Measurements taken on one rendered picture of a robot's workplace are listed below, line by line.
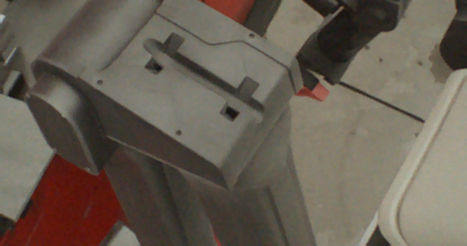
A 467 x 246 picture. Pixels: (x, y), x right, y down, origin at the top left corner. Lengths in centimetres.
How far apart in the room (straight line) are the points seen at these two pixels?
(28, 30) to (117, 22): 106
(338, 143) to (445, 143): 156
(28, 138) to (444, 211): 70
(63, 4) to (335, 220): 102
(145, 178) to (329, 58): 60
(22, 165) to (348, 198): 122
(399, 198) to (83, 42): 38
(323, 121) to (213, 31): 189
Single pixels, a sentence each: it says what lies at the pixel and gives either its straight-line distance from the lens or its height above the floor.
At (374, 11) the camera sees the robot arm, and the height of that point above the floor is 123.
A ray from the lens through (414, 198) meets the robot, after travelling 68.
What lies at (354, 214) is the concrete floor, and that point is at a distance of 215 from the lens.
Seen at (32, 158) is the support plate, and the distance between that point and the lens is 114.
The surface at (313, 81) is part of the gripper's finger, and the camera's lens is 107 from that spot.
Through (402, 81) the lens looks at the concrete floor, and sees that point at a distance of 239.
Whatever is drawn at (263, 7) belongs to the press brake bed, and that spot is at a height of 5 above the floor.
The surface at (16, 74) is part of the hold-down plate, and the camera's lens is 137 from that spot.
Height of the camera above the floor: 193
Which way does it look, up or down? 57 degrees down
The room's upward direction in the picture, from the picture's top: 8 degrees counter-clockwise
